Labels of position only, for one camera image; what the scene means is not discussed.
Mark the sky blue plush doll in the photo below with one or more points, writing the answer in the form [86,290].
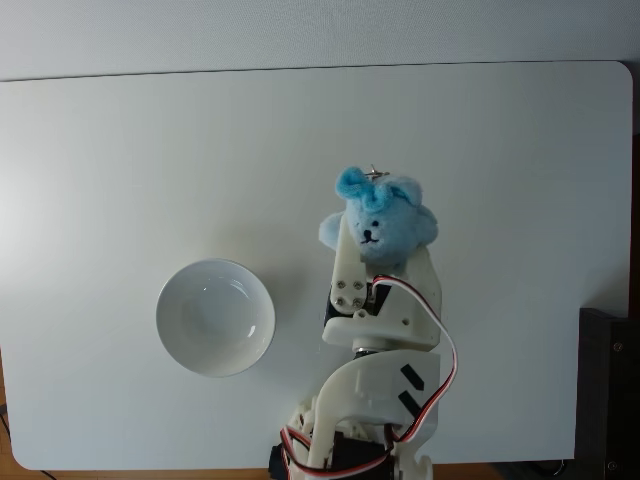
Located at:
[385,220]

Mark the white ceramic bowl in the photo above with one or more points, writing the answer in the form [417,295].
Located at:
[215,317]

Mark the black table clamp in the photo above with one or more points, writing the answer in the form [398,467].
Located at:
[276,462]

